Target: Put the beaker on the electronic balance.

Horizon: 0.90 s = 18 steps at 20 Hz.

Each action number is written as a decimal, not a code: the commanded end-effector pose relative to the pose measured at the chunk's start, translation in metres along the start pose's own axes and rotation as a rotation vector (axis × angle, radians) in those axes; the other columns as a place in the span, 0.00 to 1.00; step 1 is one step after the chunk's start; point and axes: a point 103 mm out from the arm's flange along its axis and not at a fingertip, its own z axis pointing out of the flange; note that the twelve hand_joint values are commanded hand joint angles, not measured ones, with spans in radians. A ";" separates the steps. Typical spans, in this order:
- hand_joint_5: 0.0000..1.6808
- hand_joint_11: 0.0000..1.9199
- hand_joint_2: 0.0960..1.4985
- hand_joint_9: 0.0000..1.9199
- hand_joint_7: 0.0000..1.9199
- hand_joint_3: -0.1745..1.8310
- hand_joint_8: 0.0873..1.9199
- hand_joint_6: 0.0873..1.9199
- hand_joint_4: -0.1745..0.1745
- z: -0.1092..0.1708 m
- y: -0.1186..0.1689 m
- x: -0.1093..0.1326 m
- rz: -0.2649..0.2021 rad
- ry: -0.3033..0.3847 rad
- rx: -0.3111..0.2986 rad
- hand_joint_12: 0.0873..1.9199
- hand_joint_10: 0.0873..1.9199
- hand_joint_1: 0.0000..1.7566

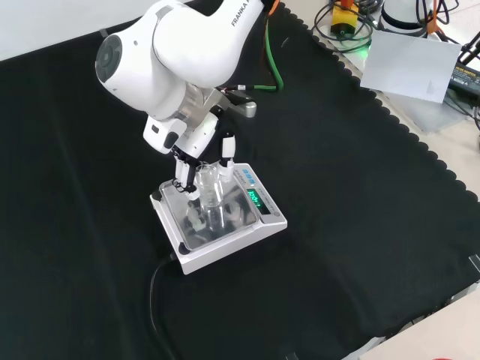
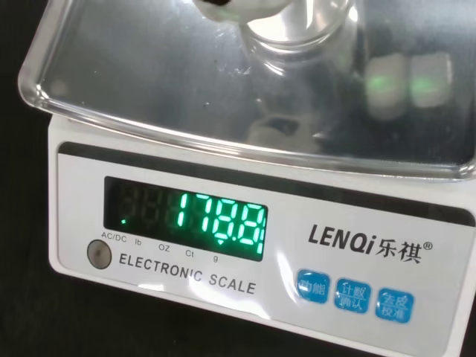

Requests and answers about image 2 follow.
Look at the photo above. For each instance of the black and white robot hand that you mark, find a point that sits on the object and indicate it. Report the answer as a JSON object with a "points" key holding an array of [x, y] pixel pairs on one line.
{"points": [[219, 9]]}

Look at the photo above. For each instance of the white electronic balance steel pan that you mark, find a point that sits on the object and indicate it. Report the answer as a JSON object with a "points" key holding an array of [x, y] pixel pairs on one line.
{"points": [[238, 186]]}

